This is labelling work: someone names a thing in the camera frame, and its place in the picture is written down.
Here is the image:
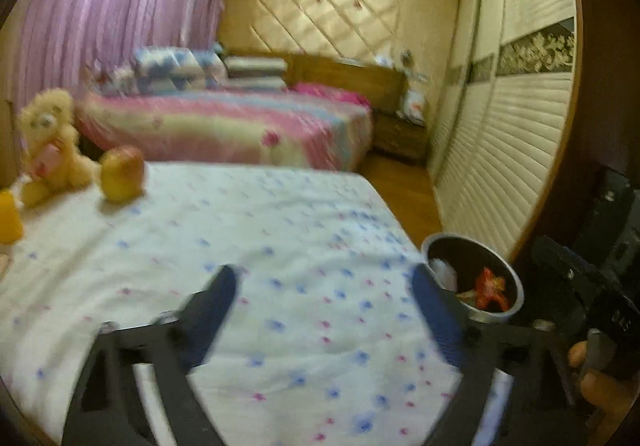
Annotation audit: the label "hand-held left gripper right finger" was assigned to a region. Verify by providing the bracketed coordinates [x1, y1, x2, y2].
[411, 263, 591, 446]

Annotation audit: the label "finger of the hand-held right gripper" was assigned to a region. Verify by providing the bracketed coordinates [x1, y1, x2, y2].
[531, 235, 601, 292]
[572, 167, 637, 272]

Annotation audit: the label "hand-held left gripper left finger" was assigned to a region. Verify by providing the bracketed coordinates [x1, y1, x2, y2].
[60, 263, 238, 446]

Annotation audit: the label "red snack packet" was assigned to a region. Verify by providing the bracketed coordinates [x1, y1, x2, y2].
[474, 267, 508, 312]

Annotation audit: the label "black round bin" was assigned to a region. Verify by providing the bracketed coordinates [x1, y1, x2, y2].
[420, 233, 525, 325]

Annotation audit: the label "person's right hand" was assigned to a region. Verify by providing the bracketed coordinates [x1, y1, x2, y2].
[567, 341, 636, 419]

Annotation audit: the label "white flower dotted blanket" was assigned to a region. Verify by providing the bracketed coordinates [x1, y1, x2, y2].
[0, 161, 516, 446]

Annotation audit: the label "cream louvered wardrobe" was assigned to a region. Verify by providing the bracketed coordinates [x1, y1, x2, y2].
[427, 0, 581, 262]

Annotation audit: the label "red yellow apple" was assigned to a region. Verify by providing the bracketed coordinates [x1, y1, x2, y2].
[100, 145, 147, 203]

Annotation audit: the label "bed with pink floral sheet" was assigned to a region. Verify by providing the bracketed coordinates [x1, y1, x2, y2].
[75, 88, 373, 172]

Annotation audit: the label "wooden nightstand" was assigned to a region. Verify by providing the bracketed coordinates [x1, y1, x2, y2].
[372, 108, 431, 162]

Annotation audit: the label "white orange box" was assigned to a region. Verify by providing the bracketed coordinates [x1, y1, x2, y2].
[402, 88, 428, 127]

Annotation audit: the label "small yellow foam sleeve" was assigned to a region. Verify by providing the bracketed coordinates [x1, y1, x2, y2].
[0, 191, 25, 244]

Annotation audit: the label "folded grey striped bedding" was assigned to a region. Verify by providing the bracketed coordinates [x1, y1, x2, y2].
[225, 55, 288, 92]

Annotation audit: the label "pink pillow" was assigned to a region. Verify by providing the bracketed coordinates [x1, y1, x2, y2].
[292, 82, 368, 107]

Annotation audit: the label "blue heart pattern pillows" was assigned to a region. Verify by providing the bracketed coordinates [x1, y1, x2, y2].
[132, 46, 228, 94]

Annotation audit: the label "small plush toy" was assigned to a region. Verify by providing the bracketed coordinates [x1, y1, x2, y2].
[92, 65, 136, 97]

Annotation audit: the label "cream teddy bear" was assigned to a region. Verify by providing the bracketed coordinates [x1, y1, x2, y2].
[17, 87, 101, 208]

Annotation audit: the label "wooden headboard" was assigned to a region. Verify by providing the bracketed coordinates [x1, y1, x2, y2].
[227, 48, 408, 114]

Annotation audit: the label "purple satin curtain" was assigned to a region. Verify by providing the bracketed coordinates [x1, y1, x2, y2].
[0, 0, 226, 172]

